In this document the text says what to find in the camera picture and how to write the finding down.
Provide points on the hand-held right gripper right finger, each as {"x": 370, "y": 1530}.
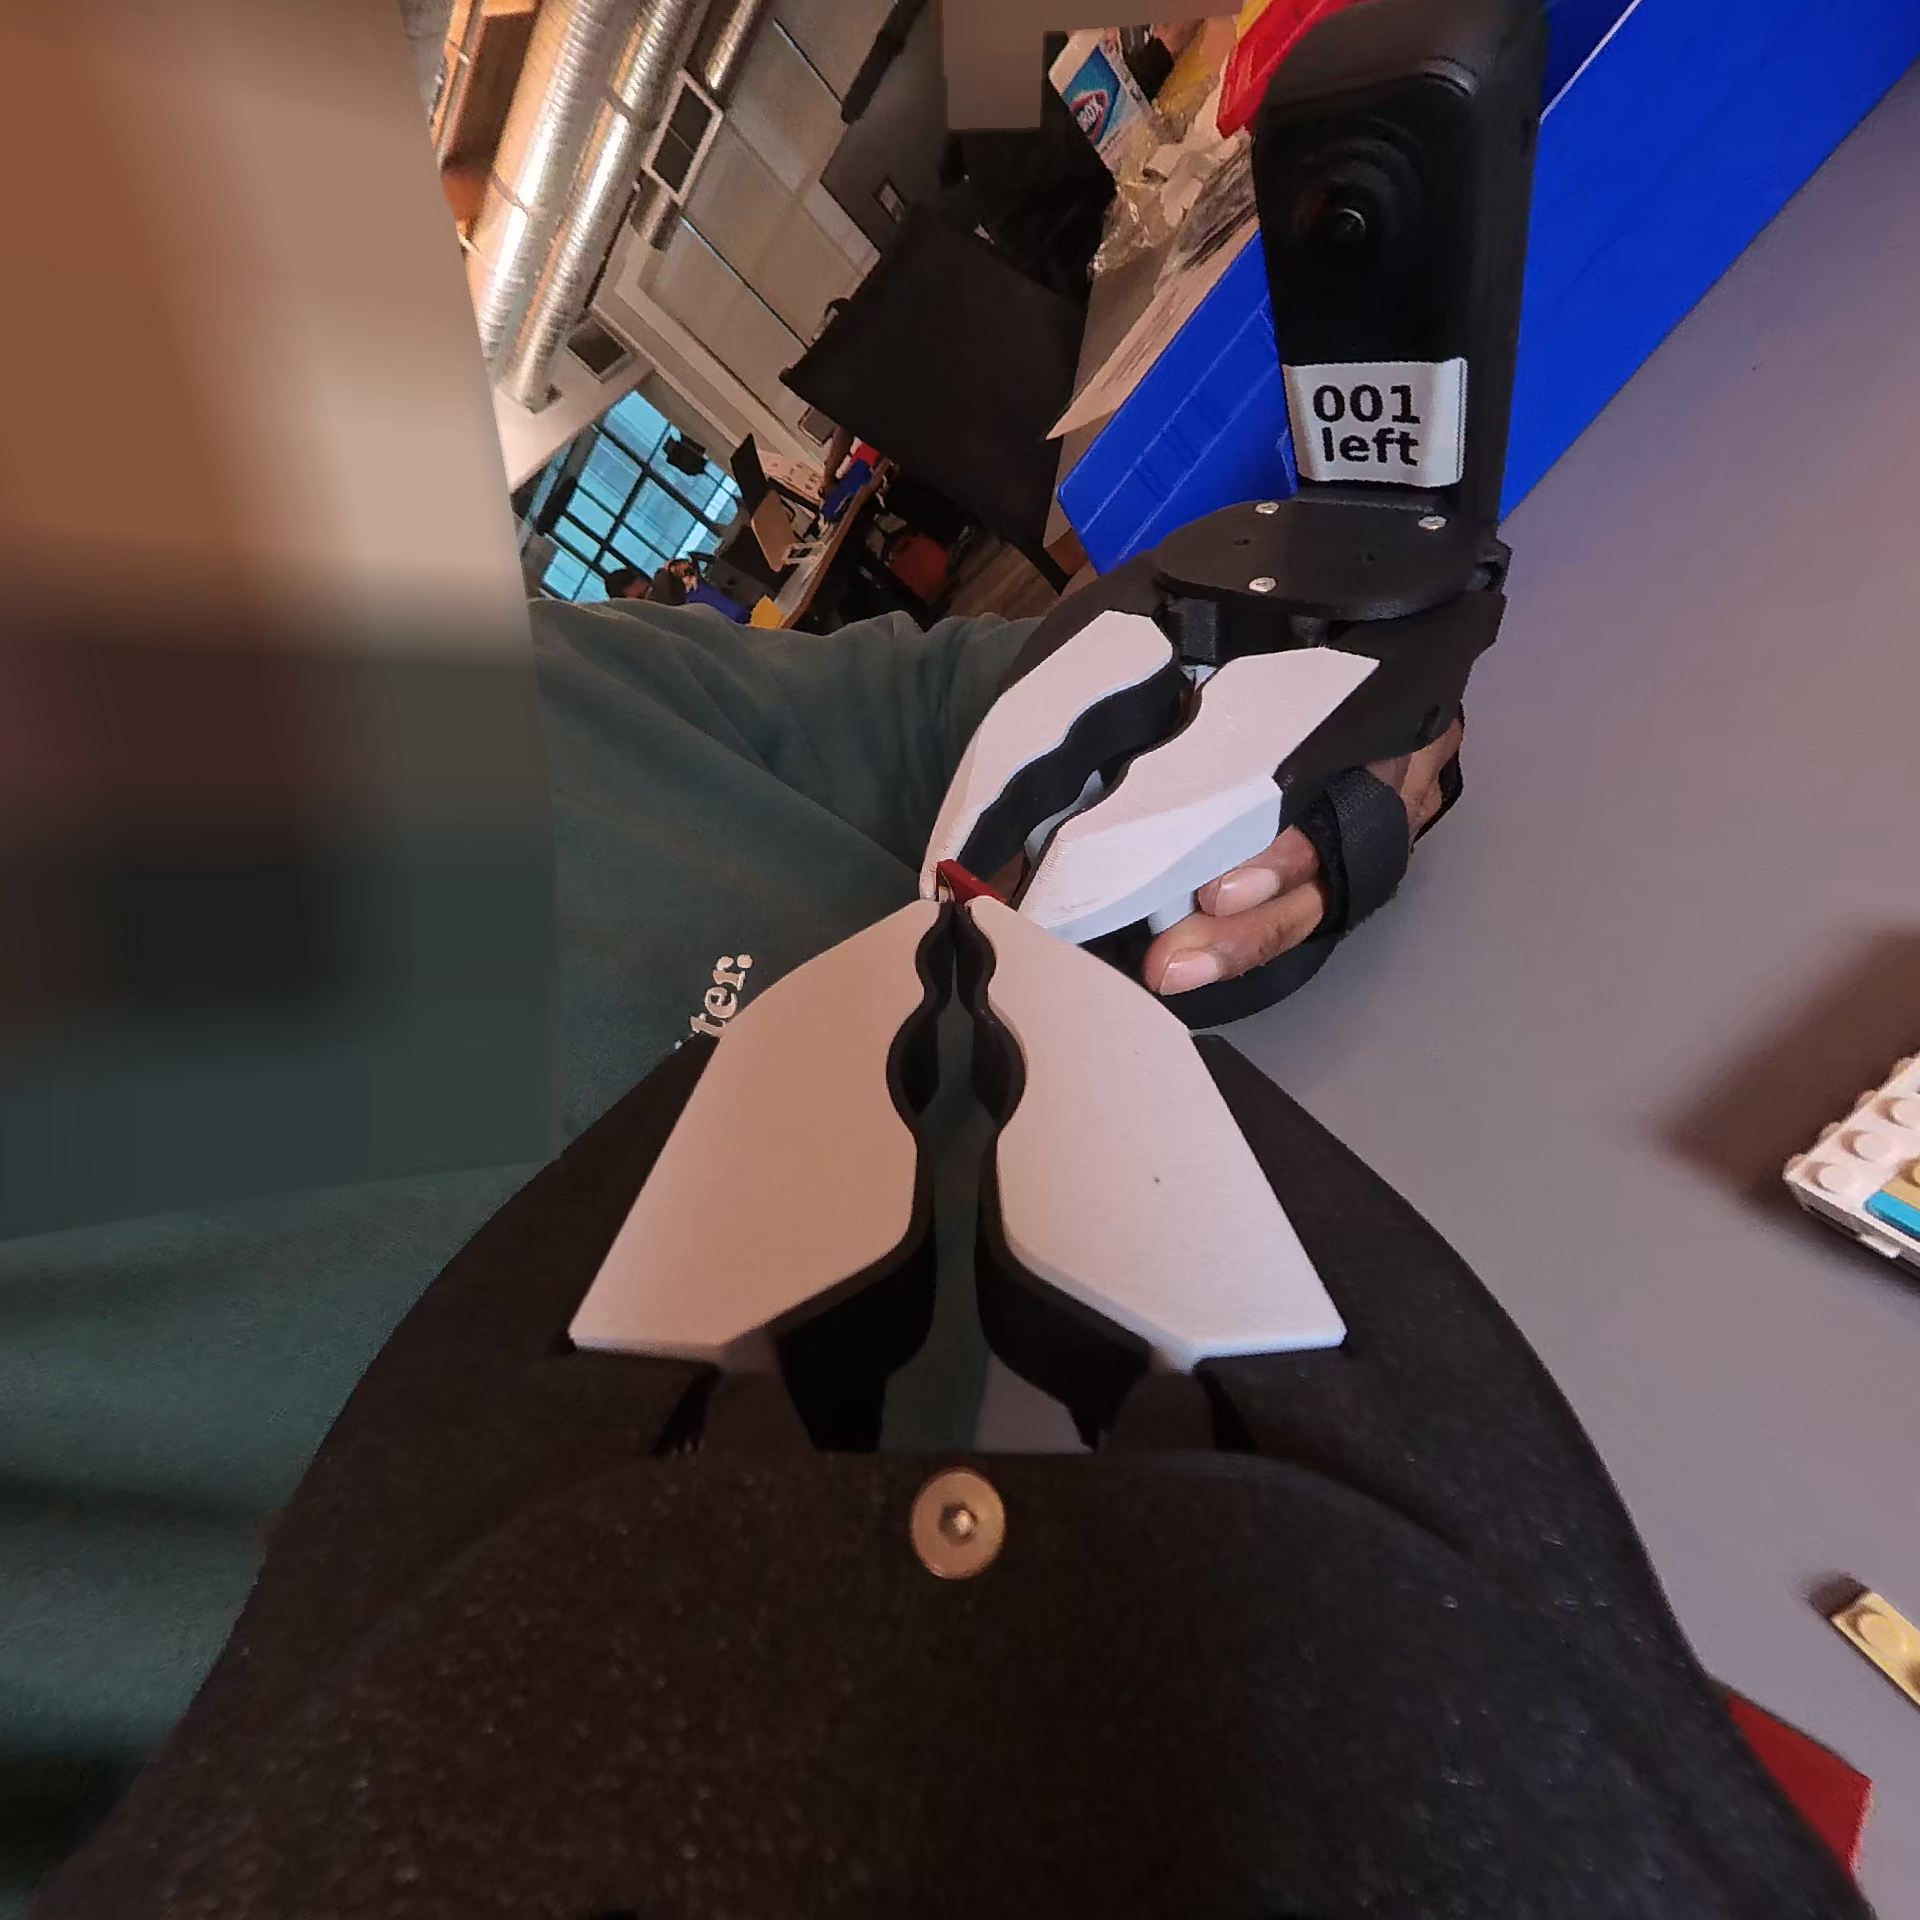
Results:
{"x": 1155, "y": 1185}

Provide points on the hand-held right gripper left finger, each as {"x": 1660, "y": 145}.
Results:
{"x": 750, "y": 1185}

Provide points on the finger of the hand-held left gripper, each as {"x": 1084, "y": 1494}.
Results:
{"x": 1201, "y": 796}
{"x": 1036, "y": 706}

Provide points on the red curved slope brick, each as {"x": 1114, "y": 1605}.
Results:
{"x": 1809, "y": 1786}
{"x": 967, "y": 883}

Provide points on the red toy brick truck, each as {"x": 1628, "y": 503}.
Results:
{"x": 1860, "y": 1172}

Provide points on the tan long brick plate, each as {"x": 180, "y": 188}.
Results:
{"x": 1882, "y": 1643}

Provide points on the person's left forearm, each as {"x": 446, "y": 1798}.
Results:
{"x": 780, "y": 706}

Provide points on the person's left hand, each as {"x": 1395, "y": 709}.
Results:
{"x": 1243, "y": 931}

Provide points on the blue storage bin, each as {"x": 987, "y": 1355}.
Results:
{"x": 1170, "y": 435}

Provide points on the red plastic bin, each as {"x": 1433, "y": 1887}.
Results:
{"x": 1275, "y": 60}

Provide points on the white wipes container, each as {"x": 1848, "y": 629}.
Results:
{"x": 1102, "y": 91}

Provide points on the person in green sweatshirt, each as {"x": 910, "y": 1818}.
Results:
{"x": 225, "y": 1425}

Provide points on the silver ventilation duct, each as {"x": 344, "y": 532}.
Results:
{"x": 556, "y": 254}

